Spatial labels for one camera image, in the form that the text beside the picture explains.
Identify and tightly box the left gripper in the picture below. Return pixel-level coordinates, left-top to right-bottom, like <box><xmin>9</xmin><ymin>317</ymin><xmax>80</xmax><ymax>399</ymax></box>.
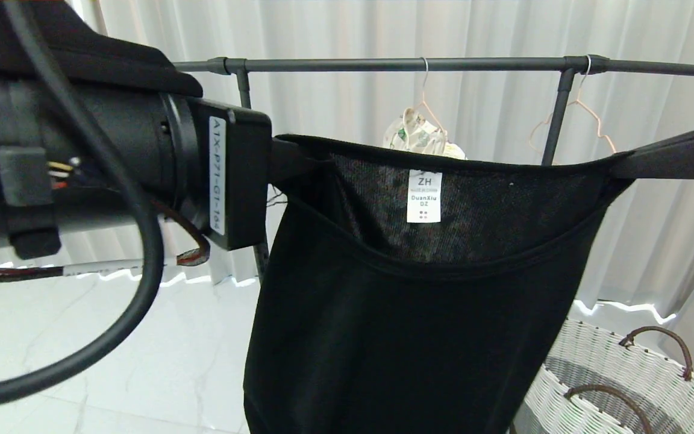
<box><xmin>0</xmin><ymin>51</ymin><xmax>274</xmax><ymax>260</ymax></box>

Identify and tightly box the cream printed garment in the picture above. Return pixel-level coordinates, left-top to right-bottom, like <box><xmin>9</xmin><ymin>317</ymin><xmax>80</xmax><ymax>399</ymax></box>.
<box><xmin>382</xmin><ymin>107</ymin><xmax>467</xmax><ymax>161</ymax></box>

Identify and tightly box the pink clothes hanger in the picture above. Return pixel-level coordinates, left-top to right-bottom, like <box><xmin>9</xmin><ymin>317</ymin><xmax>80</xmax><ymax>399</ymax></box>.
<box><xmin>528</xmin><ymin>57</ymin><xmax>617</xmax><ymax>155</ymax></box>
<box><xmin>410</xmin><ymin>57</ymin><xmax>449</xmax><ymax>136</ymax></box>

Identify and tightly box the black garment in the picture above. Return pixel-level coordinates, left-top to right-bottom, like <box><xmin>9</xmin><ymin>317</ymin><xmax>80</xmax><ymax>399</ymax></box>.
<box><xmin>243</xmin><ymin>134</ymin><xmax>637</xmax><ymax>434</ymax></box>

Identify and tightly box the black clothes rack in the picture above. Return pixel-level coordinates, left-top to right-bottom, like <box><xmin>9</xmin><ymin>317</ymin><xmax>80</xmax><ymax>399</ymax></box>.
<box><xmin>172</xmin><ymin>54</ymin><xmax>694</xmax><ymax>287</ymax></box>

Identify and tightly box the white laundry basket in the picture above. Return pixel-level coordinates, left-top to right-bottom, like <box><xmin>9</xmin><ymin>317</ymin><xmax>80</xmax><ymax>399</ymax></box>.
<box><xmin>511</xmin><ymin>318</ymin><xmax>694</xmax><ymax>434</ymax></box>

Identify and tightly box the white curtain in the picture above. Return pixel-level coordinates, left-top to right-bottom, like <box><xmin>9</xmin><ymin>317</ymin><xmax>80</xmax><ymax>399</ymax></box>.
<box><xmin>0</xmin><ymin>0</ymin><xmax>694</xmax><ymax>320</ymax></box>

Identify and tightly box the black cable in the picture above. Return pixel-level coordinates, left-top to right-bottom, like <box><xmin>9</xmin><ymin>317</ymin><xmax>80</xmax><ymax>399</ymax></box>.
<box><xmin>0</xmin><ymin>0</ymin><xmax>165</xmax><ymax>412</ymax></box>

